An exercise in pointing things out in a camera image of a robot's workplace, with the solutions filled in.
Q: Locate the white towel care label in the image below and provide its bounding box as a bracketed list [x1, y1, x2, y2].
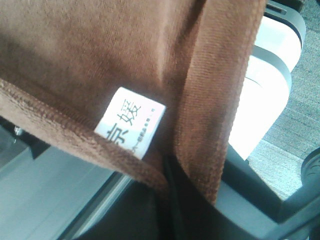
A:
[94, 87, 166, 160]

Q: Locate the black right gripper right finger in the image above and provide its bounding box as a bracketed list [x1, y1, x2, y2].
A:
[159, 155, 270, 240]

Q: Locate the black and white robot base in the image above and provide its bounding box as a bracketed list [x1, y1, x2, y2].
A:
[216, 0, 320, 240]

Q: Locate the brown towel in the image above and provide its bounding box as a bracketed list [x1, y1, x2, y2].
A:
[0, 0, 266, 203]

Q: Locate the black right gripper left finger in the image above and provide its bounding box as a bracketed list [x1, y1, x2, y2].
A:
[72, 184, 168, 240]

